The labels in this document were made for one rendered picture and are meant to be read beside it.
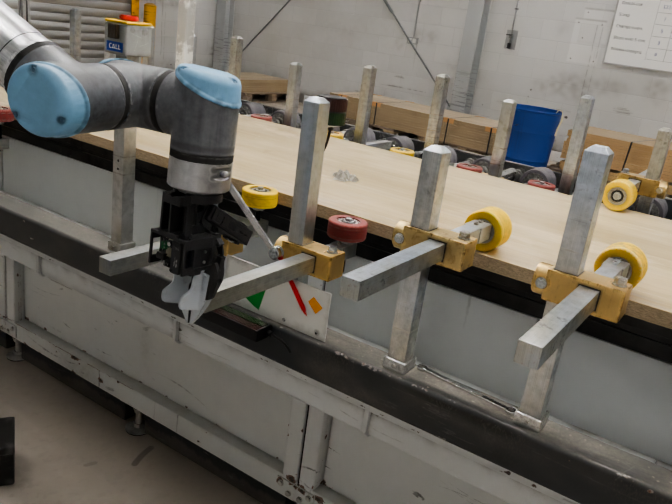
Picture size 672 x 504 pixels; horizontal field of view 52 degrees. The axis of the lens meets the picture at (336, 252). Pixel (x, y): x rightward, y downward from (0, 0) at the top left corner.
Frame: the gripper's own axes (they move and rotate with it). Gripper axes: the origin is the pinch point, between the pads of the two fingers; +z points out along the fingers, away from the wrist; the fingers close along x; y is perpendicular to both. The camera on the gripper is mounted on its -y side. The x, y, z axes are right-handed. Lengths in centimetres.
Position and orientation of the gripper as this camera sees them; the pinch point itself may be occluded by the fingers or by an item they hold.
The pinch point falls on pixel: (194, 313)
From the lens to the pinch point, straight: 109.1
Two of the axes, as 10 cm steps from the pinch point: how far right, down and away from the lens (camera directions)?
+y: -5.6, 1.5, -8.2
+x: 8.1, 2.9, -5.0
